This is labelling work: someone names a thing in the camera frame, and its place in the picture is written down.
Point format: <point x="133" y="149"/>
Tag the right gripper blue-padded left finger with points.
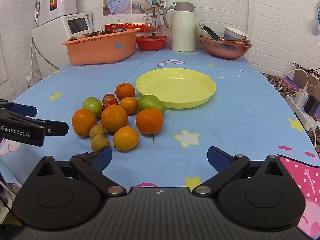
<point x="90" y="167"/>

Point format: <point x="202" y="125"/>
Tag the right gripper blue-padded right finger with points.
<point x="228" y="167"/>

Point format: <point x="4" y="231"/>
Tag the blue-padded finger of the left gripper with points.
<point x="18" y="108"/>
<point x="53" y="128"/>

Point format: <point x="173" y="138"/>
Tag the small orange front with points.
<point x="126" y="138"/>

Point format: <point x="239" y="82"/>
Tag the small orange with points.
<point x="126" y="138"/>
<point x="129" y="104"/>

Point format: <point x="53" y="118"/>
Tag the green tomato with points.
<point x="94" y="105"/>
<point x="150" y="101"/>

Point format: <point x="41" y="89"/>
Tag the large orange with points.
<point x="113" y="118"/>

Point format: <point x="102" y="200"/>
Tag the white countertop appliance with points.
<point x="48" y="40"/>

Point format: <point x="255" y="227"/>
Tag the blue patterned tablecloth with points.
<point x="246" y="115"/>

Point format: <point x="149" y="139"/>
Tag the white power strip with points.
<point x="308" y="122"/>

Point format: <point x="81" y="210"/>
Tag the yellow plastic plate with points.
<point x="177" y="88"/>

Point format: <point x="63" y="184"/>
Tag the white phone charger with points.
<point x="301" y="98"/>

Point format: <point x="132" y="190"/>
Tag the orange plastic basin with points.
<point x="102" y="49"/>

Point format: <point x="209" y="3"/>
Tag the metal bowls in basin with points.
<point x="98" y="33"/>

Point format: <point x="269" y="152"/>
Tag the cardboard box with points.
<point x="313" y="86"/>

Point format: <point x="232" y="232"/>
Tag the pink glass bowl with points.
<point x="225" y="49"/>

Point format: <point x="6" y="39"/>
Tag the white water purifier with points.
<point x="48" y="10"/>

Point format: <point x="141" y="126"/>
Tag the small red plastic basket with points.
<point x="151" y="44"/>

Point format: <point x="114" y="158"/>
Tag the white blue stacked bowl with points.
<point x="234" y="34"/>

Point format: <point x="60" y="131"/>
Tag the green white tilted dish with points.
<point x="206" y="32"/>

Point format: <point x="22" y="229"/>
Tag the white thermos jug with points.
<point x="184" y="27"/>

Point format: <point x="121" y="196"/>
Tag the bedding calendar poster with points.
<point x="118" y="13"/>

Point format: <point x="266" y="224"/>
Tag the clear glass jar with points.
<point x="152" y="24"/>

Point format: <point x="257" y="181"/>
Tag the blue round fan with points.
<point x="316" y="23"/>

